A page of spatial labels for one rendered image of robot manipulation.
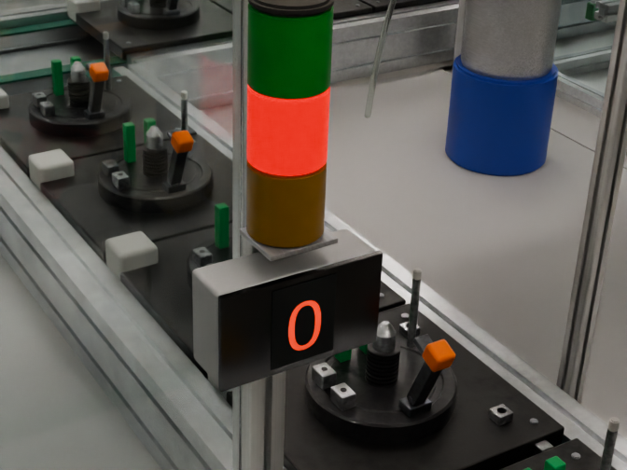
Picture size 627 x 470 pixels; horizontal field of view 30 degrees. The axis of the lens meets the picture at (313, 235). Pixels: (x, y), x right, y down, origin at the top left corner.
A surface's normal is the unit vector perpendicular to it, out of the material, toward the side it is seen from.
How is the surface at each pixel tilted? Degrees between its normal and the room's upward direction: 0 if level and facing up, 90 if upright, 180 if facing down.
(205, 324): 90
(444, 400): 0
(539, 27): 90
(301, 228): 90
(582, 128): 0
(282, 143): 90
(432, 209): 0
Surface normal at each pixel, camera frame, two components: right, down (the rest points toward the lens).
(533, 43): 0.30, 0.47
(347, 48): 0.52, 0.43
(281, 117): -0.14, 0.48
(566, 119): 0.04, -0.88
